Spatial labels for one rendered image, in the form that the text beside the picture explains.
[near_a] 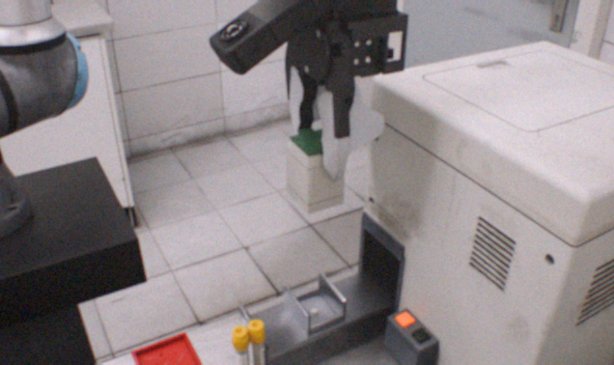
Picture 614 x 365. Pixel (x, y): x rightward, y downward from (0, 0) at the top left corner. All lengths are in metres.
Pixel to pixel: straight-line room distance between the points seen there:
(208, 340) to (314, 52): 0.38
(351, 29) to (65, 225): 0.50
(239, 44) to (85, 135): 1.79
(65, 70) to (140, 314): 1.31
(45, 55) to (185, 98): 2.16
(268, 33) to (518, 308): 0.31
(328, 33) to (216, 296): 1.65
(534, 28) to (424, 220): 1.55
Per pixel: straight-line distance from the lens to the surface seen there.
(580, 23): 1.96
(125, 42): 2.78
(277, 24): 0.45
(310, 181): 0.52
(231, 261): 2.19
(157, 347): 0.70
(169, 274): 2.17
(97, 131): 2.21
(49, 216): 0.84
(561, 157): 0.48
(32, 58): 0.82
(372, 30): 0.48
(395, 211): 0.62
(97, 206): 0.84
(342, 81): 0.46
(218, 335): 0.71
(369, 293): 0.70
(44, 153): 2.21
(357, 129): 0.51
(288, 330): 0.65
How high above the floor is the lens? 1.39
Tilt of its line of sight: 31 degrees down
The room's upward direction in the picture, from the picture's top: straight up
